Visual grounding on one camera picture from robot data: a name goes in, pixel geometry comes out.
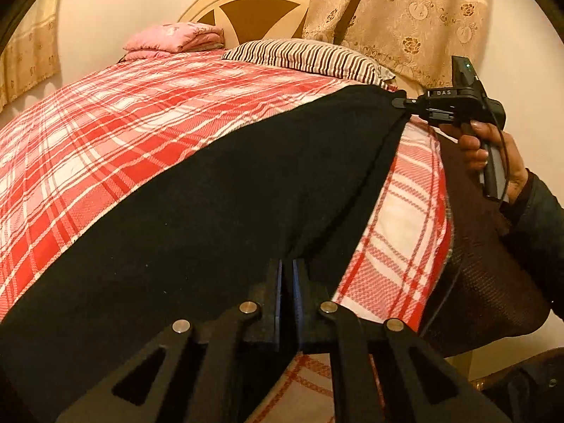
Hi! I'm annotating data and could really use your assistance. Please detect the red plaid bedsheet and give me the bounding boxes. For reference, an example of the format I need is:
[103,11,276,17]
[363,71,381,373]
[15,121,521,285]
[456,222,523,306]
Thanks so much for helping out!
[0,50,454,423]

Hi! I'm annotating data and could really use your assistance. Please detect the person's right forearm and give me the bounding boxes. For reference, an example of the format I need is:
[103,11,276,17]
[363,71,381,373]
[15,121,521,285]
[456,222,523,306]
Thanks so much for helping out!
[498,172,564,313]

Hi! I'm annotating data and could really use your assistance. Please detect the folded pink quilt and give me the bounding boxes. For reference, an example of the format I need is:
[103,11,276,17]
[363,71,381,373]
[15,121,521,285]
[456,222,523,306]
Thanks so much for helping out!
[118,22,225,63]

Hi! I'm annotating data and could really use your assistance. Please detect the beige patterned window curtain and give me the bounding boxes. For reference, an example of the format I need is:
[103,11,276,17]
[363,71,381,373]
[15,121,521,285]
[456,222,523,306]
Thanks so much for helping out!
[0,0,62,111]

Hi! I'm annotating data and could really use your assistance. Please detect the beige floral curtain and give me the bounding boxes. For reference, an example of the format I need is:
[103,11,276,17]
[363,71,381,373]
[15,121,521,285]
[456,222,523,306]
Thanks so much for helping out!
[220,0,490,91]

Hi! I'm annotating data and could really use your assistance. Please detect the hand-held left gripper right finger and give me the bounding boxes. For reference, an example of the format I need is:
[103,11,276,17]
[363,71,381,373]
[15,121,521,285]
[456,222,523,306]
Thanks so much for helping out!
[293,258,512,423]

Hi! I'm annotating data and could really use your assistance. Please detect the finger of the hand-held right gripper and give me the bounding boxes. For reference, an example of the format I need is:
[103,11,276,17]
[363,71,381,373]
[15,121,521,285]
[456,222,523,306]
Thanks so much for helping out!
[391,96,426,112]

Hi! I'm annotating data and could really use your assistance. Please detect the black pants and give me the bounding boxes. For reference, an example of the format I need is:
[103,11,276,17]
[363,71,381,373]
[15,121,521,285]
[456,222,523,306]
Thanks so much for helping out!
[0,85,412,423]

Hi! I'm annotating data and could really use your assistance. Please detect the person's right hand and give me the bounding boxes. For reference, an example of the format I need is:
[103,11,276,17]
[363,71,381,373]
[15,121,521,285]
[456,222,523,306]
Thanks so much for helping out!
[458,121,529,206]

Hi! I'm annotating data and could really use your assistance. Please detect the striped pillow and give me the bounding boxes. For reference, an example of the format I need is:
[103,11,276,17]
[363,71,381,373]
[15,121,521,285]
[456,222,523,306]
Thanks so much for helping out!
[221,39,395,91]

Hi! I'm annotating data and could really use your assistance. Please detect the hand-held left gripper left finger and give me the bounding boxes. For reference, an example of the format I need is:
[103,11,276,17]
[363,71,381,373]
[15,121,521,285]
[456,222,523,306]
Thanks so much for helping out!
[55,258,285,423]

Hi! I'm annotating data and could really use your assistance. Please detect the dark wooden furniture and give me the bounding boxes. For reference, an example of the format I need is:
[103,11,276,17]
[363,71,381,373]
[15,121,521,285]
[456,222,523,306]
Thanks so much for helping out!
[469,348,564,423]

